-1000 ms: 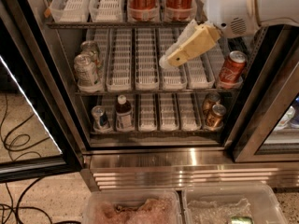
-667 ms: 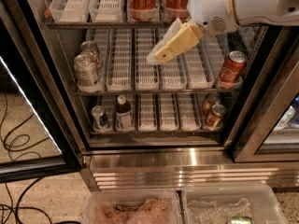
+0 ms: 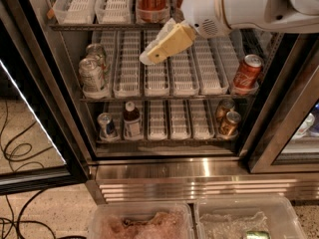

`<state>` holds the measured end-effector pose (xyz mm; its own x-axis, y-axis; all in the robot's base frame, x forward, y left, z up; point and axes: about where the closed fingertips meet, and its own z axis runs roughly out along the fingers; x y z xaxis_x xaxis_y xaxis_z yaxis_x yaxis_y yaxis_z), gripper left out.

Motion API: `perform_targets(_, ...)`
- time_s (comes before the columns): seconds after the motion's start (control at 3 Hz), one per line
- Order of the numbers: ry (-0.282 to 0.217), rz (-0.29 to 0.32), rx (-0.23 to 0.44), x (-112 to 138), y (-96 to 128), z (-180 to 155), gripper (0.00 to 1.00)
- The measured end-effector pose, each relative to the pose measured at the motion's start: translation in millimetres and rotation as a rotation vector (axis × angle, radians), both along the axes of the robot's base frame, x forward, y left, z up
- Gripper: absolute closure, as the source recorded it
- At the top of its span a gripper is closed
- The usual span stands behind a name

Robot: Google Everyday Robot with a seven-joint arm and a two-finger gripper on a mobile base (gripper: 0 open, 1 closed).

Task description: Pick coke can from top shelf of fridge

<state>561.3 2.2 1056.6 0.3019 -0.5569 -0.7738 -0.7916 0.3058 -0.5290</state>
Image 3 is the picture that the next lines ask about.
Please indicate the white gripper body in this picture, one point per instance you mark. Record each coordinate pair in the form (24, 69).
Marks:
(203, 8)

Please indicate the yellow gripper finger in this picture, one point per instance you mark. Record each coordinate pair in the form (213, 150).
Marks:
(172, 39)

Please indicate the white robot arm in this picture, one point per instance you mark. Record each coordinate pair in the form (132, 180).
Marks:
(282, 16)

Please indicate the red coke can middle shelf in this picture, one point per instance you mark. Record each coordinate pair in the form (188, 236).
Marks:
(248, 71)

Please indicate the white green can rear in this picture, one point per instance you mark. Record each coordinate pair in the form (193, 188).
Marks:
(97, 51)

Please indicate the white green can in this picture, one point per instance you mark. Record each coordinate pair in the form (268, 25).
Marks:
(91, 75)
(97, 51)

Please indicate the gold can rear bottom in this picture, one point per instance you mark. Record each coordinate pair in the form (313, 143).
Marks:
(224, 106)

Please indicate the gold can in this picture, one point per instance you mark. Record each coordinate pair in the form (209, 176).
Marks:
(230, 123)
(224, 106)

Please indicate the white green can front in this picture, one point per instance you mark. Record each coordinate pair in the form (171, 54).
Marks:
(91, 75)

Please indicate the gold can front bottom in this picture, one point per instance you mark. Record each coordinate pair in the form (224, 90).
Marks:
(230, 123)

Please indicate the blue silver can bottom shelf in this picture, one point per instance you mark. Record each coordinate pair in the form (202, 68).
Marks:
(107, 127)

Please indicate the right fridge glass door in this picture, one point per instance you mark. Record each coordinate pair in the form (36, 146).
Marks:
(276, 150)

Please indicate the steel fridge base grille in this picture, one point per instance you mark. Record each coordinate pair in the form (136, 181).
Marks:
(190, 179)

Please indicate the glass fridge door left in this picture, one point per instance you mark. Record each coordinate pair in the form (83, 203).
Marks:
(42, 143)

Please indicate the green can in bin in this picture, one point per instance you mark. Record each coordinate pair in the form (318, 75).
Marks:
(257, 235)

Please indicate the brown bottle white cap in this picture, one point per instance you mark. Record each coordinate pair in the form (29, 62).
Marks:
(132, 120)

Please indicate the clear bin with bubble wrap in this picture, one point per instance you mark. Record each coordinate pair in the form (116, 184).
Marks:
(229, 217)

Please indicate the clear bin with brown contents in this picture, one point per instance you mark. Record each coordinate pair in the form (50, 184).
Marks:
(146, 220)

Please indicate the top wire shelf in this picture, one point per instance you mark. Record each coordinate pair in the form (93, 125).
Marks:
(101, 27)

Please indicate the wire shelf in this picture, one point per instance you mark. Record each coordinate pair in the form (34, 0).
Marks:
(145, 98)
(101, 27)
(169, 141)

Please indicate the middle wire shelf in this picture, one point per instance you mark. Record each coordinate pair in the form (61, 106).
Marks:
(145, 98)

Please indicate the bottom wire shelf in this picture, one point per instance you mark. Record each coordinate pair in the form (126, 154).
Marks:
(169, 141)

